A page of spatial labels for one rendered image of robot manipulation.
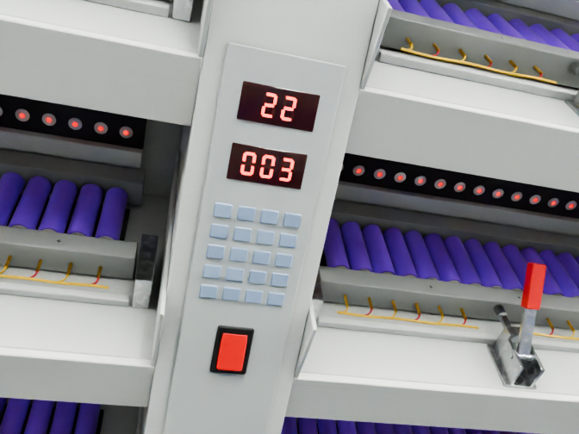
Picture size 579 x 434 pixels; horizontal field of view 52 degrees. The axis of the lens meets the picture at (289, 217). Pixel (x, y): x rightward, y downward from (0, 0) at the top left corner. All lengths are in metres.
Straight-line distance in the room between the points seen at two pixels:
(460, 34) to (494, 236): 0.23
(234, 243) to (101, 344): 0.12
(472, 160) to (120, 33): 0.23
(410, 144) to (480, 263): 0.21
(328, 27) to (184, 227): 0.15
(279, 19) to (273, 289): 0.17
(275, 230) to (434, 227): 0.24
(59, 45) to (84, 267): 0.17
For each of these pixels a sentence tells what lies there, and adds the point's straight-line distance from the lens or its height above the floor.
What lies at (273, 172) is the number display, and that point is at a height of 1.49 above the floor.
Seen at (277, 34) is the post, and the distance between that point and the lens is 0.36.
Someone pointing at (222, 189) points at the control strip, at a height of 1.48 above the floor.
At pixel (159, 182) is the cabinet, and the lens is 0.57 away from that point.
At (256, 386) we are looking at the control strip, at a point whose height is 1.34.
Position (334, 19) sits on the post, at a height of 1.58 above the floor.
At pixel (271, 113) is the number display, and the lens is 0.35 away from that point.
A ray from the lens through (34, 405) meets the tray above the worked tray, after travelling 0.60.
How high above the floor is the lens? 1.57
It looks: 16 degrees down
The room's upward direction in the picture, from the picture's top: 12 degrees clockwise
